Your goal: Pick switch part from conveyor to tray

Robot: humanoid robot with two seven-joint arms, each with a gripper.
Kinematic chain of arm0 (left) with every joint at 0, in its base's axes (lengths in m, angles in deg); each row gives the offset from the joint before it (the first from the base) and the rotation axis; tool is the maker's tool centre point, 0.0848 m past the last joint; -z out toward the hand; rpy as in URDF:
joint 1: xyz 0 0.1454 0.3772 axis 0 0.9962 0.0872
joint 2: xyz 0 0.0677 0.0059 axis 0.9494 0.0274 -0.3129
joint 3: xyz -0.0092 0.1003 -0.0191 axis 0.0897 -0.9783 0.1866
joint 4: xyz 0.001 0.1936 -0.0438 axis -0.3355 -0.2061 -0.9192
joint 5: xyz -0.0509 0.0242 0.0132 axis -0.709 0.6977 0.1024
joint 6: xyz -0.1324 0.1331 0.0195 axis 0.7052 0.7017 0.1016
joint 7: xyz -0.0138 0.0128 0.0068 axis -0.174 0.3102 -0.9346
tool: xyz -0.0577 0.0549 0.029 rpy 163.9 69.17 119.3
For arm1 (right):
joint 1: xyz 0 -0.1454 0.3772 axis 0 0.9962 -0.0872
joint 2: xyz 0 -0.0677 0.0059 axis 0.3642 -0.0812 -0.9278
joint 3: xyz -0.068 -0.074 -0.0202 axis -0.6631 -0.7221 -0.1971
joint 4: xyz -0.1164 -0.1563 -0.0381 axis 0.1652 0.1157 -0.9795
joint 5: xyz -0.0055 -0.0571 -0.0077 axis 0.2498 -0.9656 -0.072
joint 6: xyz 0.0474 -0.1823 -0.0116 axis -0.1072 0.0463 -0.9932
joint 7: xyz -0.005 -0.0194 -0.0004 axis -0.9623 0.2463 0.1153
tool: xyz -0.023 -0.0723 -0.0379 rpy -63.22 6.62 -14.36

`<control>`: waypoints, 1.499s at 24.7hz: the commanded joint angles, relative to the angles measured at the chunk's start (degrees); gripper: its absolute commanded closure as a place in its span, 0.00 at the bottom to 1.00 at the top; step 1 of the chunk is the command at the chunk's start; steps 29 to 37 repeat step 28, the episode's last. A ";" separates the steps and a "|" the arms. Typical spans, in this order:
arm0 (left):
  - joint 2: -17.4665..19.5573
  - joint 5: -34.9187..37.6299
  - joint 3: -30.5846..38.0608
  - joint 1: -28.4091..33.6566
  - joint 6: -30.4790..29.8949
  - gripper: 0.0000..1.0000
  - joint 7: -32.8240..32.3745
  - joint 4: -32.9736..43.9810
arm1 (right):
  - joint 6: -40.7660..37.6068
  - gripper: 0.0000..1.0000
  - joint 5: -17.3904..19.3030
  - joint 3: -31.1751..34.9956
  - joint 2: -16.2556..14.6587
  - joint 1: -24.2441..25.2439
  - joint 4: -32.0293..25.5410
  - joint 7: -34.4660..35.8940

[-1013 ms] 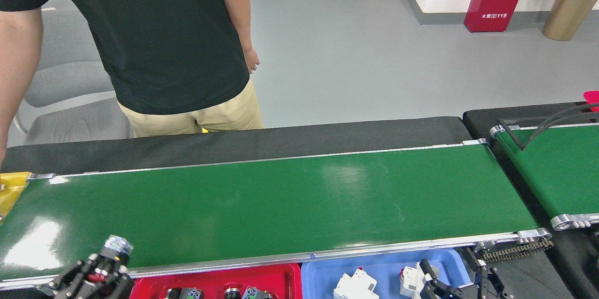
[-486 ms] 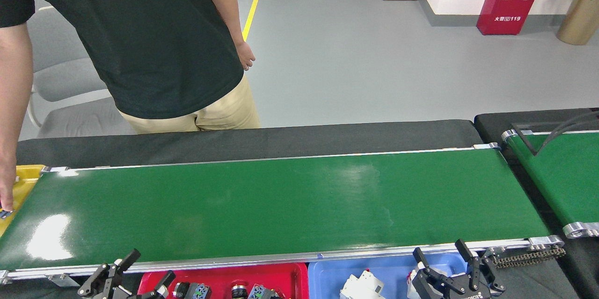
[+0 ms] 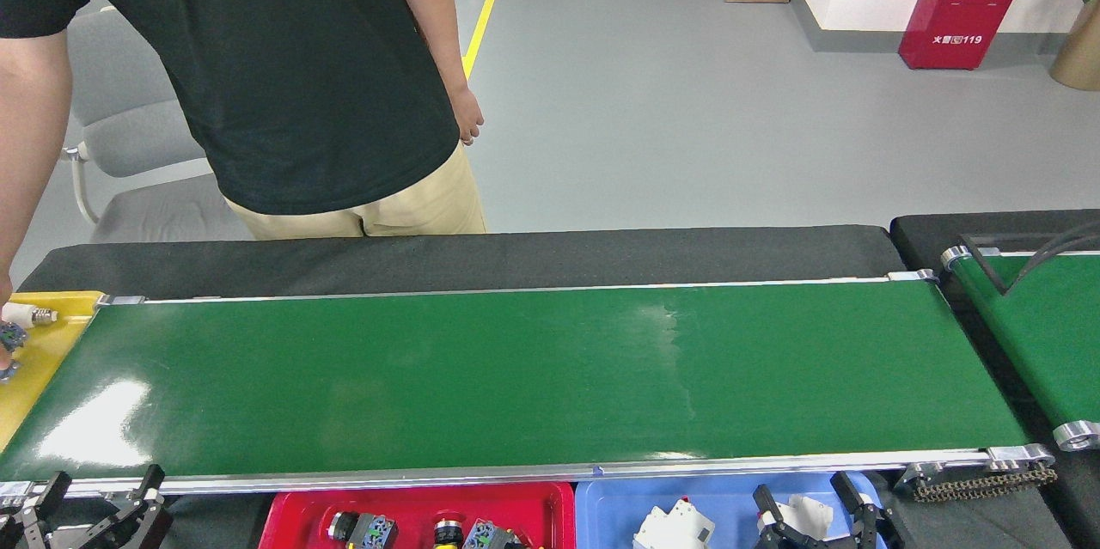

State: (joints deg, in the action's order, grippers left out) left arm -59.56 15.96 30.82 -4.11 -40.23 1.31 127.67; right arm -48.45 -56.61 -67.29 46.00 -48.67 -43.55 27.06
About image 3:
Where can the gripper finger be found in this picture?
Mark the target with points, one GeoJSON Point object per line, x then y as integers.
{"type": "Point", "coordinates": [778, 532]}
{"type": "Point", "coordinates": [872, 527]}
{"type": "Point", "coordinates": [142, 523]}
{"type": "Point", "coordinates": [26, 527]}

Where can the white circuit breaker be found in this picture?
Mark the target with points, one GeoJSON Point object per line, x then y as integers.
{"type": "Point", "coordinates": [675, 527]}
{"type": "Point", "coordinates": [808, 513]}

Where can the yellow push button switch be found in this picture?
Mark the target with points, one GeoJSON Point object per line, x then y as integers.
{"type": "Point", "coordinates": [485, 534]}

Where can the person's right forearm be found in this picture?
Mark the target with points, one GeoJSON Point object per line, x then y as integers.
{"type": "Point", "coordinates": [30, 154]}

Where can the person's left forearm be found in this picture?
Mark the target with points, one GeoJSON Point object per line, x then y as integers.
{"type": "Point", "coordinates": [425, 8]}

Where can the red plastic tray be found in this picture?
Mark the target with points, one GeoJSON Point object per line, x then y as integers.
{"type": "Point", "coordinates": [292, 523]}

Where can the yellow plastic tray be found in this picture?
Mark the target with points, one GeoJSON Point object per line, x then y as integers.
{"type": "Point", "coordinates": [43, 369]}

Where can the blue plastic tray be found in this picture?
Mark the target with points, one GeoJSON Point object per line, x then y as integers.
{"type": "Point", "coordinates": [619, 506]}

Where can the short green conveyor belt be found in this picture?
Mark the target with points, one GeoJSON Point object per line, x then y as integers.
{"type": "Point", "coordinates": [1057, 343]}

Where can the long green conveyor belt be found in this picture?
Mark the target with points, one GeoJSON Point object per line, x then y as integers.
{"type": "Point", "coordinates": [516, 377]}

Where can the person's left hand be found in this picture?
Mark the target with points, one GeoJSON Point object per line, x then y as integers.
{"type": "Point", "coordinates": [468, 115]}

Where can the white light bulb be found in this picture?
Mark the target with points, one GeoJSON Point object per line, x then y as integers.
{"type": "Point", "coordinates": [21, 314]}

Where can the grey padded chair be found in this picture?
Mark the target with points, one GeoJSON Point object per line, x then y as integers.
{"type": "Point", "coordinates": [129, 128]}

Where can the person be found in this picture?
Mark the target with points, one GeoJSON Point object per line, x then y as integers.
{"type": "Point", "coordinates": [258, 59]}

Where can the red fire extinguisher box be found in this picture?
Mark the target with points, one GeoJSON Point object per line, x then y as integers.
{"type": "Point", "coordinates": [962, 16]}

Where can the tan plant pot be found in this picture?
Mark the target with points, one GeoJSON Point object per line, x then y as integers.
{"type": "Point", "coordinates": [1081, 51]}

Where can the black metal frame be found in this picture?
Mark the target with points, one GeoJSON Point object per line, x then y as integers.
{"type": "Point", "coordinates": [997, 236]}

